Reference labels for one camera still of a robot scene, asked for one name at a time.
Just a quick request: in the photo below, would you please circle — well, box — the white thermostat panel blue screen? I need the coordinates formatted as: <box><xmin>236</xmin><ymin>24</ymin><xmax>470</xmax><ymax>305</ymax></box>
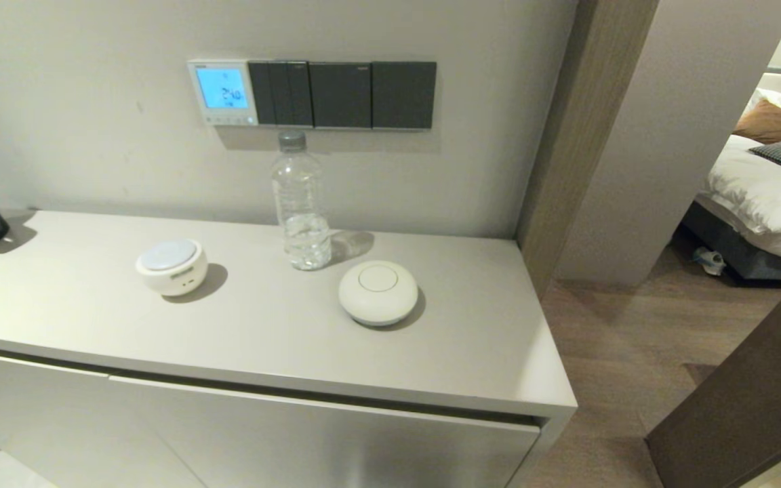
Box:
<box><xmin>187</xmin><ymin>60</ymin><xmax>260</xmax><ymax>127</ymax></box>

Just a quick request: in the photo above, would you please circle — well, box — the white round dome device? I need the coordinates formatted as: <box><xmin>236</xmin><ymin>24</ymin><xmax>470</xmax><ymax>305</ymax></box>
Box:
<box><xmin>338</xmin><ymin>260</ymin><xmax>419</xmax><ymax>327</ymax></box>

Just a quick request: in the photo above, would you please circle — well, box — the clear plastic water bottle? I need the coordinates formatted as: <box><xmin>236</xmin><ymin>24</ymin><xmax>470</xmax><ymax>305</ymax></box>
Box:
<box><xmin>271</xmin><ymin>130</ymin><xmax>332</xmax><ymax>271</ymax></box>

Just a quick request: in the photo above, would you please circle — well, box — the grey cabinet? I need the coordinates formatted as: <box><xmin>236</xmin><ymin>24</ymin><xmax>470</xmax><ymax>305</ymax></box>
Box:
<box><xmin>0</xmin><ymin>209</ymin><xmax>578</xmax><ymax>488</ymax></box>

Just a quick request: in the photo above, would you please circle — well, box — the white round device grey lid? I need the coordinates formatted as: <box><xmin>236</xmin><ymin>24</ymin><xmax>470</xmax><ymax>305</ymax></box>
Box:
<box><xmin>135</xmin><ymin>239</ymin><xmax>208</xmax><ymax>297</ymax></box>

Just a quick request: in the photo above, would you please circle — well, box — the bed with white duvet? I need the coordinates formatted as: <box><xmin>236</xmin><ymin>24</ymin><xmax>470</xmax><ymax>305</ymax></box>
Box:
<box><xmin>681</xmin><ymin>132</ymin><xmax>781</xmax><ymax>280</ymax></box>

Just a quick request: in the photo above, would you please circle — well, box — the brown wooden door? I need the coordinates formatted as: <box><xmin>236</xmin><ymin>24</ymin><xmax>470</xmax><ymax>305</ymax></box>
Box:
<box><xmin>645</xmin><ymin>256</ymin><xmax>781</xmax><ymax>488</ymax></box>

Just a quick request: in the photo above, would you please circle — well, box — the brown pillow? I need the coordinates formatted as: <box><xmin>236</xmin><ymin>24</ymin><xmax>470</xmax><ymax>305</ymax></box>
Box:
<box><xmin>734</xmin><ymin>100</ymin><xmax>781</xmax><ymax>144</ymax></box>

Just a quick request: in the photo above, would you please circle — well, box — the white pillow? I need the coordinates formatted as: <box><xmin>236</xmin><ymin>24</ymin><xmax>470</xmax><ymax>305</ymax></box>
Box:
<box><xmin>743</xmin><ymin>87</ymin><xmax>781</xmax><ymax>119</ymax></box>

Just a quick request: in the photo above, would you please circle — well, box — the dark single rocker wall switch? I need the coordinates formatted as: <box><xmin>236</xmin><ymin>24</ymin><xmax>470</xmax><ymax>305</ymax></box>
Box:
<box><xmin>372</xmin><ymin>62</ymin><xmax>437</xmax><ymax>130</ymax></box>
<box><xmin>308</xmin><ymin>62</ymin><xmax>373</xmax><ymax>129</ymax></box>

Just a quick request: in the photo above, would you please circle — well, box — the dark triple rocker wall switch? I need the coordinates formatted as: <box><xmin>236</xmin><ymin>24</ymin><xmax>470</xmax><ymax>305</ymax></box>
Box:
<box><xmin>249</xmin><ymin>61</ymin><xmax>314</xmax><ymax>127</ymax></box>

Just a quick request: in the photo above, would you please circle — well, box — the wooden door frame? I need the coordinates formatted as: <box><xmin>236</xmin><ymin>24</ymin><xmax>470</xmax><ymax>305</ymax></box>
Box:
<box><xmin>514</xmin><ymin>0</ymin><xmax>660</xmax><ymax>299</ymax></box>

